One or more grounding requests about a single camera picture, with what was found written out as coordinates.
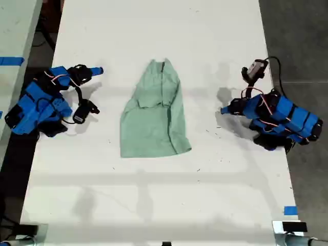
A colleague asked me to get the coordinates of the grey camera box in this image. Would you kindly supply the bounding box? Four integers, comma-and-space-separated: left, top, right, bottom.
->
241, 59, 269, 80

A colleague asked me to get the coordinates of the small white box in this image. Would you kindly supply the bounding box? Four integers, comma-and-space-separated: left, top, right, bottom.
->
272, 220, 309, 235

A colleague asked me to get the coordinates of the white side table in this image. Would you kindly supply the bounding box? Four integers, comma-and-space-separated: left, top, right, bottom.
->
0, 0, 44, 160

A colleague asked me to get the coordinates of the black camera box white label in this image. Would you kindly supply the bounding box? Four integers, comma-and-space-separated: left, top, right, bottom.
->
72, 99, 101, 126

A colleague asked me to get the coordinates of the long blue tape strip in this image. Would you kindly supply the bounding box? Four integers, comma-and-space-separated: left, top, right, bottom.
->
0, 56, 25, 67

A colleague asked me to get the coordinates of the flat black device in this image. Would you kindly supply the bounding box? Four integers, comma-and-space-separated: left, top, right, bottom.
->
282, 222, 308, 232

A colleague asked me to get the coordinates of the pale green T-shirt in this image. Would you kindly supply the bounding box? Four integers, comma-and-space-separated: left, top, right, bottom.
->
119, 58, 192, 158

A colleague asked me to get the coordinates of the black curved camera stalk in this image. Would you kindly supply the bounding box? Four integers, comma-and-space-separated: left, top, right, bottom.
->
73, 84, 86, 103

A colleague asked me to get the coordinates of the short black camera stalk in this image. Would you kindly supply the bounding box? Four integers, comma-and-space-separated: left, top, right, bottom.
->
245, 76, 260, 90

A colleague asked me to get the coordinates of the black looped camera cable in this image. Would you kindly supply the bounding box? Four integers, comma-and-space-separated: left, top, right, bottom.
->
263, 56, 285, 94

